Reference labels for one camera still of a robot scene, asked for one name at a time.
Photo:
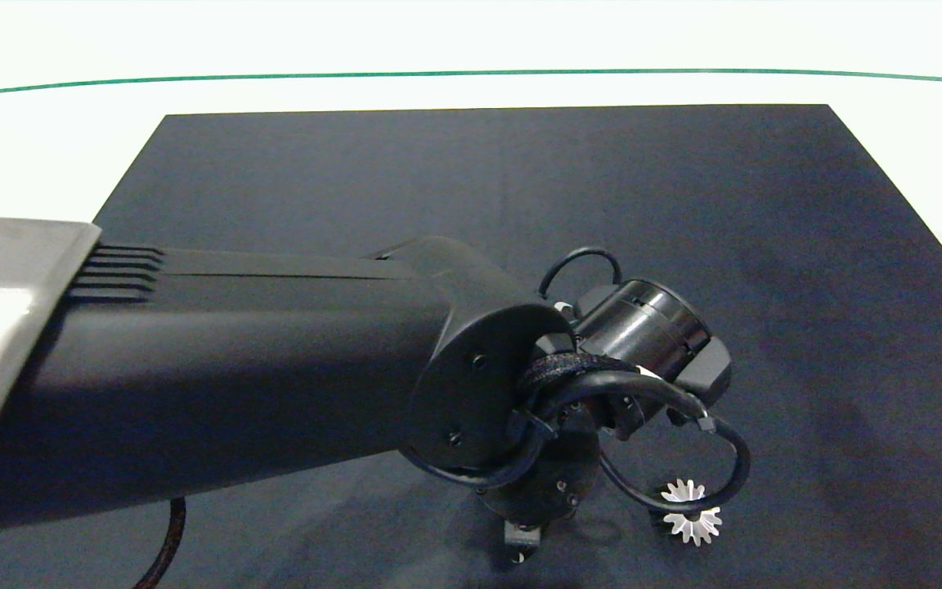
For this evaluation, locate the larger steel gear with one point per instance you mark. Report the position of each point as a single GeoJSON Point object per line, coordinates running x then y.
{"type": "Point", "coordinates": [697, 528]}

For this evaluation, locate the dark rectangular mat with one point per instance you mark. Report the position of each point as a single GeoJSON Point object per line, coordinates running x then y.
{"type": "Point", "coordinates": [765, 245]}

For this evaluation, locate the boxy wrist camera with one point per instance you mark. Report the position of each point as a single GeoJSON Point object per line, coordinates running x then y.
{"type": "Point", "coordinates": [522, 538]}

